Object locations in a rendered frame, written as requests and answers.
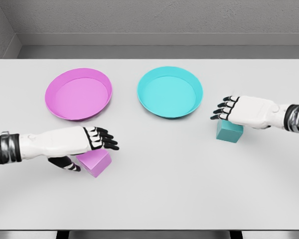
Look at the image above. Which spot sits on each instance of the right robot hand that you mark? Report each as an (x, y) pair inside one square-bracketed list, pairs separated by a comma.
[(249, 112)]

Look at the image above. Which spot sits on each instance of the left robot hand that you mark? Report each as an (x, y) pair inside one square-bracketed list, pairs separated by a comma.
[(72, 142)]

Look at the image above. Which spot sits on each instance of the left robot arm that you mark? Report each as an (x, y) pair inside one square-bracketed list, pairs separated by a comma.
[(17, 147)]

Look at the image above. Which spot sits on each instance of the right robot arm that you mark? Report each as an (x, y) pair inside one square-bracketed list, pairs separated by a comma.
[(291, 117)]

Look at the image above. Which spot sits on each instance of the teal block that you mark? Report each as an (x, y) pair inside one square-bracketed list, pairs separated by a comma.
[(229, 133)]

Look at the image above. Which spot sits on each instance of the pink block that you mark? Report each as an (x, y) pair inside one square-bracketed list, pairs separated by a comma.
[(96, 163)]

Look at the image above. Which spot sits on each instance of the pink round plate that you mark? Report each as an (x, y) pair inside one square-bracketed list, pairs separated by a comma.
[(79, 94)]

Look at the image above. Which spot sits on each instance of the cyan round plate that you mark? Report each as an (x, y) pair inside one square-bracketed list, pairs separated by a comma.
[(170, 92)]

